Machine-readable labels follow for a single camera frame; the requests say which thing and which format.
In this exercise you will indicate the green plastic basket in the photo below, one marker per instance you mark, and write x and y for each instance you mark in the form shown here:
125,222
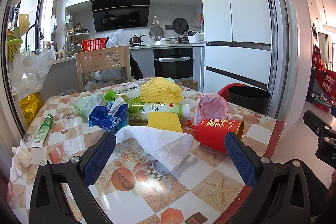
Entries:
13,48

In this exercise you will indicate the black trash bin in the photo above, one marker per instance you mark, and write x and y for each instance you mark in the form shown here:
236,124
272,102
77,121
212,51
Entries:
252,98

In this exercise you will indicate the white plastic bag on counter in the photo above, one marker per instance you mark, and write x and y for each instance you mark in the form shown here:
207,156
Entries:
119,38

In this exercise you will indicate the black built-in oven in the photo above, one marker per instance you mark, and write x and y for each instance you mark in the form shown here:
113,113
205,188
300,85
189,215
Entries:
176,63

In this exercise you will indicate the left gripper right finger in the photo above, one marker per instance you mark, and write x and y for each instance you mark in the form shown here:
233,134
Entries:
279,191

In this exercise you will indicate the yellow bowl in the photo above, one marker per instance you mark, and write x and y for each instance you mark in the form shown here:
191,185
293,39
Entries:
24,23

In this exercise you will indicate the grey round plate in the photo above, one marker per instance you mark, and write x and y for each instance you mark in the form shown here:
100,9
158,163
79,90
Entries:
156,33

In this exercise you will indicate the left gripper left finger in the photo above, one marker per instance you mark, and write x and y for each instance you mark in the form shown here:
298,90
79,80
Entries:
48,201

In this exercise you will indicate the green toothpaste tube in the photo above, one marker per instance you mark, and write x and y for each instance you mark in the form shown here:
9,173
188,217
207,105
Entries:
42,132

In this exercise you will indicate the green snack bag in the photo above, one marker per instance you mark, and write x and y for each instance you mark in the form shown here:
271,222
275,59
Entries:
128,95

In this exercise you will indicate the brown cooking pot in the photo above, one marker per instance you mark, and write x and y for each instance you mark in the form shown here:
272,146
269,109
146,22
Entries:
135,40

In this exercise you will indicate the gold foil bag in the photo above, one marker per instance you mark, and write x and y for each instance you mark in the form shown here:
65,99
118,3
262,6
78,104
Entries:
30,106

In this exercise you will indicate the beige plastic chair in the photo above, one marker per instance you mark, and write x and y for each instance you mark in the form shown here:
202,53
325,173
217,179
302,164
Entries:
102,59

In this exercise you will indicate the red plastic basket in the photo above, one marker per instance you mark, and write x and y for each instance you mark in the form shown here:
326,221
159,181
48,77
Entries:
93,44

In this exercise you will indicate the green coconut water bottle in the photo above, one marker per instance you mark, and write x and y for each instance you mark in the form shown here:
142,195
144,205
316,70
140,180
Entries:
140,111

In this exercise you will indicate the crumpled white tissue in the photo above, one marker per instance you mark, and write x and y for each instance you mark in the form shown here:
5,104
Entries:
21,159

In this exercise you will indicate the clear plastic bag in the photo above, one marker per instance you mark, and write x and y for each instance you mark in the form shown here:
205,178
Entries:
29,72

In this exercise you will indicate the light green plastic bag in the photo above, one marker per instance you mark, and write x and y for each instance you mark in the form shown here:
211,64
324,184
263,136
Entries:
85,105

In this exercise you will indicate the cardboard box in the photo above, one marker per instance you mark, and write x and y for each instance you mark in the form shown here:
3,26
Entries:
191,84

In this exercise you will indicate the pink plastic bag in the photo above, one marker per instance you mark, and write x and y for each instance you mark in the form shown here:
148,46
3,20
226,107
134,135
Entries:
210,106

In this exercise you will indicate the black range hood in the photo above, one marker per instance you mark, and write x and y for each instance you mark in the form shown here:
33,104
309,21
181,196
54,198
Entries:
119,14

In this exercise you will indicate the white paper towel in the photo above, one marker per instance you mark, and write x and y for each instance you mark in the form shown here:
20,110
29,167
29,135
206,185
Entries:
170,148

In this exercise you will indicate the round baking pan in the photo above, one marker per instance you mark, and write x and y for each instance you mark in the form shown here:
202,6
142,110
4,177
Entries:
180,26

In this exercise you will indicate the yellow sponge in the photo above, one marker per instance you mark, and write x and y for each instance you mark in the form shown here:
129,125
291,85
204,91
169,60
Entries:
165,121

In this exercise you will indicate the white rice cooker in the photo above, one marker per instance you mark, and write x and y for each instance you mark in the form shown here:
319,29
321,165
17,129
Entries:
196,37

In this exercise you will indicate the red paper cup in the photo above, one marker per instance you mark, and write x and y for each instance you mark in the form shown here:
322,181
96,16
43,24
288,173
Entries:
212,132

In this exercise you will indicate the black kitchen faucet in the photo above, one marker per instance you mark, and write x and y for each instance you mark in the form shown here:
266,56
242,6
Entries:
38,36

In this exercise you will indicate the white refrigerator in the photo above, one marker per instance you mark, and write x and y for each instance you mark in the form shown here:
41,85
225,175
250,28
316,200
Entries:
238,37

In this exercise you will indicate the yellow foam fruit net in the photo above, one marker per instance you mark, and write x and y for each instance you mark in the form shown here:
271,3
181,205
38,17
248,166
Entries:
160,90

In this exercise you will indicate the blue plastic bag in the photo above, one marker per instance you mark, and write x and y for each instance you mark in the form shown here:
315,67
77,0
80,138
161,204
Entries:
101,118

